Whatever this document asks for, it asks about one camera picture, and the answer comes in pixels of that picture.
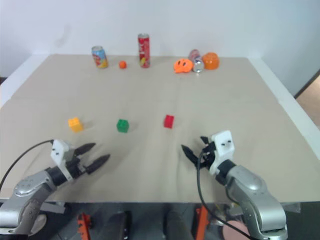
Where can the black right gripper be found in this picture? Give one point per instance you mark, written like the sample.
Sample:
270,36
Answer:
208,155

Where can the green toy block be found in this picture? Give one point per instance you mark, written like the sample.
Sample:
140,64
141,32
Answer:
122,125

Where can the tall red drink can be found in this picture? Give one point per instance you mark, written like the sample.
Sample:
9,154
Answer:
144,50

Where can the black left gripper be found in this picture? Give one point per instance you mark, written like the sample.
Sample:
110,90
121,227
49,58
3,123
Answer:
75,163

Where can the silver lying drink can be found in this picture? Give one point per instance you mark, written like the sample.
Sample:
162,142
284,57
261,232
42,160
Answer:
197,61

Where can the red toy block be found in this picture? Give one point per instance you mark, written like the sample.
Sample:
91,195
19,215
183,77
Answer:
169,121

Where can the orange metal stand leg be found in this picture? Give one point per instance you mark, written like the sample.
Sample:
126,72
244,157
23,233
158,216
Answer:
201,220
83,225

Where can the orange pumpkin face toy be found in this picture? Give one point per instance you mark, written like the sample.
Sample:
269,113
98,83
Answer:
183,66

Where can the beige table cloth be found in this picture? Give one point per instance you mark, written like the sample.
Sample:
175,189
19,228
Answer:
155,120

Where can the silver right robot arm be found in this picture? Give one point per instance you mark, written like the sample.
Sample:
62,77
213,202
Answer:
252,195

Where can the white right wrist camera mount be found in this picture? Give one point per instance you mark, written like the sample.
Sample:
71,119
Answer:
223,150

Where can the short colourful drink can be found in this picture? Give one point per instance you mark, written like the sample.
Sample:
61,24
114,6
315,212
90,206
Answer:
100,57

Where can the yellow toy block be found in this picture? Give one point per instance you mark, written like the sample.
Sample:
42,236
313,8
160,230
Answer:
75,124

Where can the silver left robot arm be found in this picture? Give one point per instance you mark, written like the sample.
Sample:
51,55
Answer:
27,192

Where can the small orange ball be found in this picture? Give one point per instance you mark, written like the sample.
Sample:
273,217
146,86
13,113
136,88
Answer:
122,64

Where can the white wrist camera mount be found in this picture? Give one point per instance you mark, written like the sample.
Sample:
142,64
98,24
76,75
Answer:
223,150
60,156

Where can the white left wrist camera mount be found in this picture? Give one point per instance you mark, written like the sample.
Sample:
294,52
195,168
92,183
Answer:
60,156

